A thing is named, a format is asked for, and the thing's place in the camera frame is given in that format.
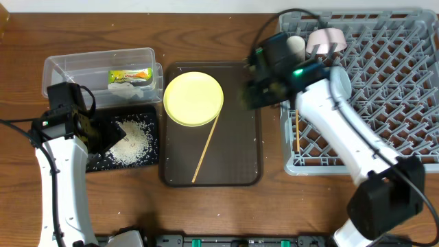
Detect yellow plate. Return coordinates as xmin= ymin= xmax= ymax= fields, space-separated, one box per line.
xmin=163 ymin=71 xmax=224 ymax=127

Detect rice food waste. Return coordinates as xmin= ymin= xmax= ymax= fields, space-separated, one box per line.
xmin=107 ymin=120 xmax=153 ymax=166

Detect black plastic bin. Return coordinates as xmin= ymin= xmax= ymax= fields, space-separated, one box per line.
xmin=86 ymin=105 xmax=159 ymax=173

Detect dark brown serving tray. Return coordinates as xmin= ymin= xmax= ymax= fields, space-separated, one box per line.
xmin=158 ymin=61 xmax=263 ymax=187

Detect pale green cup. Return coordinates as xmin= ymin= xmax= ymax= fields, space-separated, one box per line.
xmin=287 ymin=36 xmax=306 ymax=62

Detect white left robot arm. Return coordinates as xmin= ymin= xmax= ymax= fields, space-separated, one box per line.
xmin=31 ymin=105 xmax=143 ymax=246

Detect light blue bowl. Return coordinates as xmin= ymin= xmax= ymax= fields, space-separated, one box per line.
xmin=330 ymin=67 xmax=353 ymax=100

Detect pink bowl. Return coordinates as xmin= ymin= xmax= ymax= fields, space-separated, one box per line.
xmin=306 ymin=27 xmax=347 ymax=54

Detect green snack wrapper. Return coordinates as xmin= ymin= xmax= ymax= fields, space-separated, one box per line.
xmin=108 ymin=68 xmax=152 ymax=84

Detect clear plastic bin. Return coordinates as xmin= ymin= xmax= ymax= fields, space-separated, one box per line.
xmin=42 ymin=47 xmax=163 ymax=108

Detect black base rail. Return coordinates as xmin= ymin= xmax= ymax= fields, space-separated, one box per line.
xmin=95 ymin=233 xmax=412 ymax=247

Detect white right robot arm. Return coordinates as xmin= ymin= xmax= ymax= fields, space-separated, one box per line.
xmin=241 ymin=33 xmax=425 ymax=246

